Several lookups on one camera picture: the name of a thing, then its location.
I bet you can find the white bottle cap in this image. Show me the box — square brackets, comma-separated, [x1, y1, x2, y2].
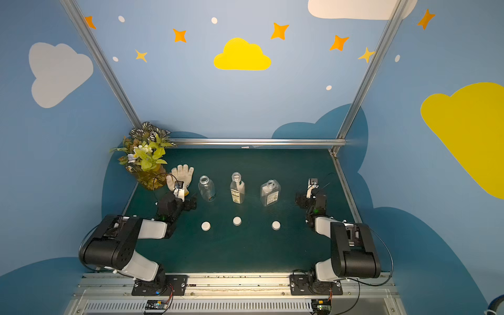
[232, 217, 242, 226]
[201, 222, 211, 232]
[272, 221, 281, 230]

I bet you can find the left aluminium frame post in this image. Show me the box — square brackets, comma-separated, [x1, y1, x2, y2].
[60, 0, 142, 128]

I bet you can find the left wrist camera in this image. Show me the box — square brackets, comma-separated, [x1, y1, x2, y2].
[173, 181, 185, 202]

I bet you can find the table rail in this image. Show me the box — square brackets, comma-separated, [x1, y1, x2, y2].
[329, 147, 362, 223]
[122, 183, 139, 215]

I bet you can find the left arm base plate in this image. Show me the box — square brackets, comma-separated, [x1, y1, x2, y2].
[131, 274, 188, 297]

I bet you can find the aluminium back rail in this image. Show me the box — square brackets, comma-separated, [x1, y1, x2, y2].
[170, 138, 346, 147]

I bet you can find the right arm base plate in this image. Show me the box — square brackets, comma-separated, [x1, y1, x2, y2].
[289, 274, 343, 296]

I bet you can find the round clear plastic bottle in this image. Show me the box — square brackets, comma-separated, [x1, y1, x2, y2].
[198, 175, 216, 202]

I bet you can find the white knitted work glove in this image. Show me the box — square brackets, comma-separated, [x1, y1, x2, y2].
[166, 164, 194, 196]

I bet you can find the circuit board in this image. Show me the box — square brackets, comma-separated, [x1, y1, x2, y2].
[311, 299, 332, 315]
[144, 299, 170, 314]

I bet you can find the left side table rail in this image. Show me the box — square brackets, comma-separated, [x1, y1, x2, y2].
[122, 183, 139, 215]

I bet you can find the square clear plastic bottle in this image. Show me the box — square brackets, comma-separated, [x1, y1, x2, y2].
[260, 179, 281, 207]

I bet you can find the right aluminium frame post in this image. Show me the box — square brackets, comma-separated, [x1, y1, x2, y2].
[336, 0, 409, 141]

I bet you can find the left circuit board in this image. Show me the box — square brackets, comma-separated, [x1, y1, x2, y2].
[144, 299, 170, 314]

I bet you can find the aluminium frame post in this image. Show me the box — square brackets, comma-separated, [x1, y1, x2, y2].
[336, 0, 409, 141]
[60, 0, 142, 128]

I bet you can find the artificial potted plant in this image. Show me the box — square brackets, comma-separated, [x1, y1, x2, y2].
[110, 122, 176, 191]

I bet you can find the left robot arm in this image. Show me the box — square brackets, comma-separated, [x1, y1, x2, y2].
[79, 193, 197, 296]

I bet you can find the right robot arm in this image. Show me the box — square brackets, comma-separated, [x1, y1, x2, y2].
[295, 186, 381, 282]

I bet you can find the right side table rail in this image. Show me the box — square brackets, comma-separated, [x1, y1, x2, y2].
[329, 147, 362, 223]

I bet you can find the right circuit board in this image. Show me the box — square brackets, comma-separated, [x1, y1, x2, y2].
[311, 299, 332, 315]

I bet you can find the tall clear labelled bottle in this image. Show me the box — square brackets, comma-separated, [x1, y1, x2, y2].
[230, 172, 245, 204]

